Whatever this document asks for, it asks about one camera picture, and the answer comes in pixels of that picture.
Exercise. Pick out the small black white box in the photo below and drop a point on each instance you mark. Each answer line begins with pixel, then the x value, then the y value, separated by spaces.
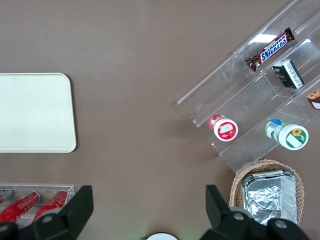
pixel 287 75

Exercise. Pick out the green lidded yogurt cup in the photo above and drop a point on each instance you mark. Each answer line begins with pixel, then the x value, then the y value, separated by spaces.
pixel 292 136

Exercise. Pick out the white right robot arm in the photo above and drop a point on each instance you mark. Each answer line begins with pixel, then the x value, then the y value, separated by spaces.
pixel 161 237

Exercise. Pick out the cream rectangular serving tray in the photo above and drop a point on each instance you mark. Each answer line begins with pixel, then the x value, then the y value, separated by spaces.
pixel 37 112

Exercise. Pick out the aluminium foil container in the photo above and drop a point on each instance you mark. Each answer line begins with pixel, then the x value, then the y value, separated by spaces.
pixel 262 197

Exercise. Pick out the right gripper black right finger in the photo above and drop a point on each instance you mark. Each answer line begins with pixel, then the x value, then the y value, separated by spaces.
pixel 225 222

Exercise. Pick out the clear acrylic bottle rack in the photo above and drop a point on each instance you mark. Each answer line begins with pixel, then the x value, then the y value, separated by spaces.
pixel 70 190

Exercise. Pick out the Snickers chocolate bar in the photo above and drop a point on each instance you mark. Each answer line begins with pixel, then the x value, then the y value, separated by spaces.
pixel 272 48

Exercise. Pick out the chocolate chip cookie box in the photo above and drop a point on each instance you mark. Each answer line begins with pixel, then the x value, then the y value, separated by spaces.
pixel 315 98

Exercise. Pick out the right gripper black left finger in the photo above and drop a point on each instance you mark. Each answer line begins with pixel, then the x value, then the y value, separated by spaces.
pixel 70 215

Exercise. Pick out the wicker basket holding foil container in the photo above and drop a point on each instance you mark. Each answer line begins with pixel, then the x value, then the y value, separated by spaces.
pixel 235 190

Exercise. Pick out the red lidded yogurt cup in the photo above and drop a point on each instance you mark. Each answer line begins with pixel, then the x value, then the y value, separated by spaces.
pixel 226 130

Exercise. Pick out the clear acrylic stepped display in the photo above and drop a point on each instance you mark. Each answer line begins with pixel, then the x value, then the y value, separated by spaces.
pixel 250 100

